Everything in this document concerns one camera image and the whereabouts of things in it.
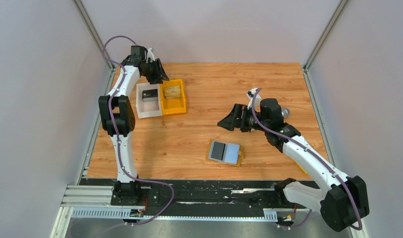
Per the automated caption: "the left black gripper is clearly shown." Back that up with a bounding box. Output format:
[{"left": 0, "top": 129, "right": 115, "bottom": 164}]
[{"left": 141, "top": 59, "right": 170, "bottom": 85}]

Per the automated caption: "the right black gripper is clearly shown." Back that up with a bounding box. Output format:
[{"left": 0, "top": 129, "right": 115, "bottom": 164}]
[{"left": 217, "top": 104, "right": 269, "bottom": 133}]

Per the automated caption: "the yellow leather card holder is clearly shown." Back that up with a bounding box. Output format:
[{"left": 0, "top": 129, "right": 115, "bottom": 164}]
[{"left": 205, "top": 139, "right": 245, "bottom": 167}]

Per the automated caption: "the black card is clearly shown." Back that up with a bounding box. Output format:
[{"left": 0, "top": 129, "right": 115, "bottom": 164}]
[
  {"left": 141, "top": 89, "right": 159, "bottom": 102},
  {"left": 209, "top": 141, "right": 226, "bottom": 161}
]

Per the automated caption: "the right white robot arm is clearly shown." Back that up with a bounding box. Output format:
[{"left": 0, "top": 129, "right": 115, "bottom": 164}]
[{"left": 217, "top": 98, "right": 370, "bottom": 232}]

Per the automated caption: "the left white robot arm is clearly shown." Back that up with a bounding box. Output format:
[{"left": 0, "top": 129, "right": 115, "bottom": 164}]
[{"left": 98, "top": 46, "right": 169, "bottom": 206}]

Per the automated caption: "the black card in bin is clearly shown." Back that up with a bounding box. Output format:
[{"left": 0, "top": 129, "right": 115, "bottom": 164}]
[{"left": 141, "top": 89, "right": 159, "bottom": 102}]

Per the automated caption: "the yellow plastic bin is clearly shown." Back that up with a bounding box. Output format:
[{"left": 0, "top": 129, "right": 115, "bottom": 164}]
[{"left": 160, "top": 79, "right": 187, "bottom": 116}]

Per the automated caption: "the white plastic bin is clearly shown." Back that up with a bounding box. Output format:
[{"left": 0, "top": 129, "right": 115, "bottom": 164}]
[{"left": 135, "top": 83, "right": 162, "bottom": 119}]

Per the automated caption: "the glitter silver microphone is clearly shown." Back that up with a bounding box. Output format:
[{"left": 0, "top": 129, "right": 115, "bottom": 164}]
[{"left": 281, "top": 108, "right": 290, "bottom": 118}]

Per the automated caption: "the yellow plastic tool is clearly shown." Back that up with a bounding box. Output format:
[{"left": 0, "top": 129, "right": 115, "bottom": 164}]
[{"left": 295, "top": 162, "right": 308, "bottom": 175}]

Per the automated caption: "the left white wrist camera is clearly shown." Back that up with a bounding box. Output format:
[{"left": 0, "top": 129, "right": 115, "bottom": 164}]
[{"left": 146, "top": 48, "right": 155, "bottom": 63}]

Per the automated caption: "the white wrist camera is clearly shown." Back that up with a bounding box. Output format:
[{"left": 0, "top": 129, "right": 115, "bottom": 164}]
[
  {"left": 246, "top": 88, "right": 261, "bottom": 110},
  {"left": 146, "top": 48, "right": 155, "bottom": 63}
]

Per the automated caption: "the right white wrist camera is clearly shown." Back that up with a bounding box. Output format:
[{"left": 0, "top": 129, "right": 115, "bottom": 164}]
[{"left": 246, "top": 88, "right": 261, "bottom": 110}]

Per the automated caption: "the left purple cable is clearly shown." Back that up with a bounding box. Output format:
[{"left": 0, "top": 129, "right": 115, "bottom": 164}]
[{"left": 102, "top": 35, "right": 175, "bottom": 226}]

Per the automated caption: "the purple cable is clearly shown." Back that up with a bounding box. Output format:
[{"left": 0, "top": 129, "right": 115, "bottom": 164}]
[
  {"left": 250, "top": 87, "right": 363, "bottom": 231},
  {"left": 102, "top": 35, "right": 175, "bottom": 226}
]

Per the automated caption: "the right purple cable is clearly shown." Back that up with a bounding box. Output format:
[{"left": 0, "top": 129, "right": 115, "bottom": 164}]
[{"left": 250, "top": 87, "right": 363, "bottom": 231}]

